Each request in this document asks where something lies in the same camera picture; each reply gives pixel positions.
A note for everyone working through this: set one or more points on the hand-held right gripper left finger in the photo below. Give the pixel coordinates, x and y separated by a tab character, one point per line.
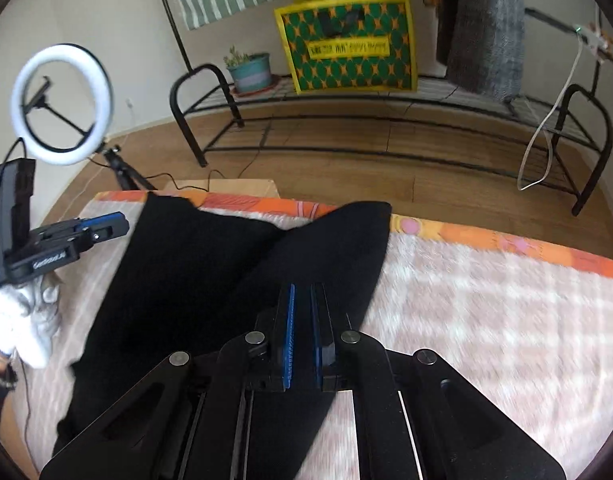
288	340

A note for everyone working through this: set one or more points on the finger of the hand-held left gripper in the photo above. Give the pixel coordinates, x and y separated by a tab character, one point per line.
111	232
106	220

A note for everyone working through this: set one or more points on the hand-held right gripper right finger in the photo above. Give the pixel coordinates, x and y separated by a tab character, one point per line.
316	340

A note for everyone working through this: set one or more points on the black knit garment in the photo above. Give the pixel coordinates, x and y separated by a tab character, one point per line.
186	270

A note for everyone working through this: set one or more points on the black metal clothes rack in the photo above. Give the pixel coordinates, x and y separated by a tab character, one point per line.
436	152

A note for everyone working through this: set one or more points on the person's left hand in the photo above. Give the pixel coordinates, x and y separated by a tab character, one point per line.
26	320

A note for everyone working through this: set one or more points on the black tripod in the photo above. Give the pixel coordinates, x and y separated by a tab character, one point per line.
121	170

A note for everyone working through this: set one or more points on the cardboard box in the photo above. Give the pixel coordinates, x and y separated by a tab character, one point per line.
236	187

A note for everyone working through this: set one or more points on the pink white plaid blanket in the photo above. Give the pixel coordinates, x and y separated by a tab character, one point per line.
486	335

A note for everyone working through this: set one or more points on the orange patterned bed sheet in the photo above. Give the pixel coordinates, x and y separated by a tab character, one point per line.
486	237

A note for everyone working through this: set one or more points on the potted plant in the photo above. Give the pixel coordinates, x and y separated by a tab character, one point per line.
249	75

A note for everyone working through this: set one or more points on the yellow green patterned box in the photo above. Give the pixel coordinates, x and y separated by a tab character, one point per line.
346	45

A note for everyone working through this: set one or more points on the grey hanging garment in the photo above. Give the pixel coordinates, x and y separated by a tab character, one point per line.
486	30

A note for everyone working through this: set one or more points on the dark hanging garment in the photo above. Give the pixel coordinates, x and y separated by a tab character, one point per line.
447	10

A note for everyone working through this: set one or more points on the white power strip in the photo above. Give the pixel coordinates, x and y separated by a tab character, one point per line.
599	42

